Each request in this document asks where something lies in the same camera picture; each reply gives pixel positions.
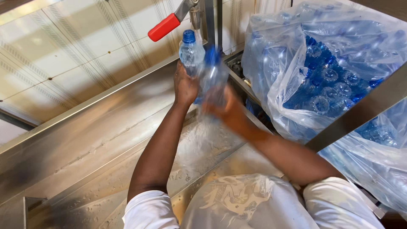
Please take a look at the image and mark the person's left hand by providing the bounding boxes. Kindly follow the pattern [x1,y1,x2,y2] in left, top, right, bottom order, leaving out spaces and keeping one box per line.
[173,60,200,106]

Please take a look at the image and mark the person's right hand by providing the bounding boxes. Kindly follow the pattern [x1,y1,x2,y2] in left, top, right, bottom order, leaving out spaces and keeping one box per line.
[202,84,252,133]

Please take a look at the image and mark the clear bottle with blue cap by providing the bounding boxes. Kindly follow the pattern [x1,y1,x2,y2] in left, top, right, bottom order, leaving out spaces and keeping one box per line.
[193,45,230,107]
[179,29,206,78]

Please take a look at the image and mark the steel tap pipe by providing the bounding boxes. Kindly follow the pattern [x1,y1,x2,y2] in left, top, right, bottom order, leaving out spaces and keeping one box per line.
[189,0,223,51]

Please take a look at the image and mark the large plastic bag of bottles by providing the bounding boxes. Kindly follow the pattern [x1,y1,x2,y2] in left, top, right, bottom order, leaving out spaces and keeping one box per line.
[241,0,407,214]

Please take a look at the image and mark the person's white printed shirt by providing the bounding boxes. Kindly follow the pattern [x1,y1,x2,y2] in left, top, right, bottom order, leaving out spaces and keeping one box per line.
[122,174,385,229]

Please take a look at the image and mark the red-handled steel tap lever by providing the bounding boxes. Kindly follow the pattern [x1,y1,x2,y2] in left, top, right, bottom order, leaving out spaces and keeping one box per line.
[148,0,200,42]

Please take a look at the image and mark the steel frame bar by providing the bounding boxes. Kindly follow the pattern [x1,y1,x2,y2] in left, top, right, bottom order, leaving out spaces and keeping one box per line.
[305,61,407,152]

